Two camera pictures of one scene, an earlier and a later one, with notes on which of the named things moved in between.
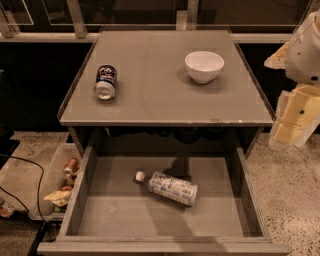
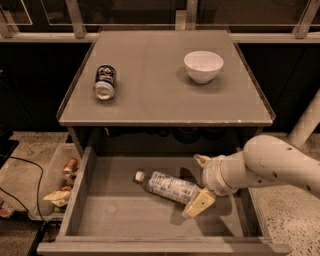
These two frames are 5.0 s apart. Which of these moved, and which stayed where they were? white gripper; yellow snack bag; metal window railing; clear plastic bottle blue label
Moved: white gripper
Stayed: yellow snack bag; metal window railing; clear plastic bottle blue label
